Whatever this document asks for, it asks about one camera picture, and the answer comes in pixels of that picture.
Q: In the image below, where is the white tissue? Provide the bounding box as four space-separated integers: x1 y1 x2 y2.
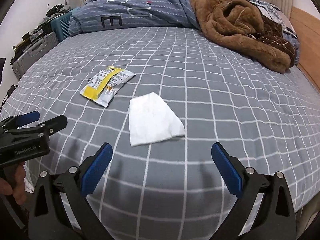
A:
128 92 186 148

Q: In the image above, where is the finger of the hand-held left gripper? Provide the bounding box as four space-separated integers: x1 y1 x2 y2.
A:
0 110 40 131
7 115 68 137

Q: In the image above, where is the black bag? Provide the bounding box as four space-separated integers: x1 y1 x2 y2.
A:
46 4 66 18

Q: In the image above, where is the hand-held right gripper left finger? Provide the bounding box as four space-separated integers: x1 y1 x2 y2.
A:
28 142 113 240

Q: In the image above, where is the grey checked mattress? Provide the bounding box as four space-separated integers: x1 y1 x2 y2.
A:
0 26 320 232

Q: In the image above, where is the grey strap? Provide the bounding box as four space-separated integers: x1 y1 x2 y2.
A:
0 194 26 230

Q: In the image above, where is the blue striped duvet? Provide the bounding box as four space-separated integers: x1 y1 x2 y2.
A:
69 0 203 37

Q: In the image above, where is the person's left hand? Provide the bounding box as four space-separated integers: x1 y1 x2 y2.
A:
0 161 27 200

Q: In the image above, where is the teal suitcase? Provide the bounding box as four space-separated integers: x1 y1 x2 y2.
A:
50 11 73 43

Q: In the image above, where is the yellow silver snack packet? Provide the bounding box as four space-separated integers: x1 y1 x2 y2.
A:
79 66 136 109

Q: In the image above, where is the brown fleece blanket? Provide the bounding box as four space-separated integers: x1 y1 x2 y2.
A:
189 0 298 75

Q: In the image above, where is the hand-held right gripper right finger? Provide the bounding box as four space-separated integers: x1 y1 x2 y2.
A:
211 142 297 240

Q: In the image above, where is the wooden bed frame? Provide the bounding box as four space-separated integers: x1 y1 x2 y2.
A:
289 6 320 92

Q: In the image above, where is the patterned pillow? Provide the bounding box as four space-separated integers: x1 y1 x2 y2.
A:
246 0 301 66

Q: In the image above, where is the stack of dark boxes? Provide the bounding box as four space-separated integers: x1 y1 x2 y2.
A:
12 24 51 55

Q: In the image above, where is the grey suitcase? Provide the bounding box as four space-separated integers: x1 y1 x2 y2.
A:
10 31 59 80

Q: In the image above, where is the black cable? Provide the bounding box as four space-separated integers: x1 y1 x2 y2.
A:
0 85 17 113

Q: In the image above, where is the person's left forearm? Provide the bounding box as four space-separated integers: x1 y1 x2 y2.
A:
0 195 28 240

